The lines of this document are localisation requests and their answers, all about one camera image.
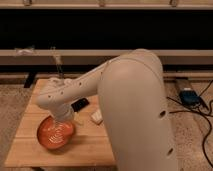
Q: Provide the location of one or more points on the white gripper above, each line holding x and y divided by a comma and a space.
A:
63, 114

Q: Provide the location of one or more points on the clear plastic bottle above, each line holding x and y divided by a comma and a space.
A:
58, 62

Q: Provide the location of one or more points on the white crumpled object on ledge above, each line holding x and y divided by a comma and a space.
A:
24, 51

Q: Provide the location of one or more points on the small white block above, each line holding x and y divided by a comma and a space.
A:
96, 117

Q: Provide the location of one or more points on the black rectangular object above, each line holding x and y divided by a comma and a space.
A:
80, 104

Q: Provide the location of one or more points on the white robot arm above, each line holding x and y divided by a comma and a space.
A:
132, 101

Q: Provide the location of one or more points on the blue power adapter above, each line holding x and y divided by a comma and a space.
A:
189, 97

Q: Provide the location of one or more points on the orange ceramic bowl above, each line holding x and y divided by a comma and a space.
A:
54, 135

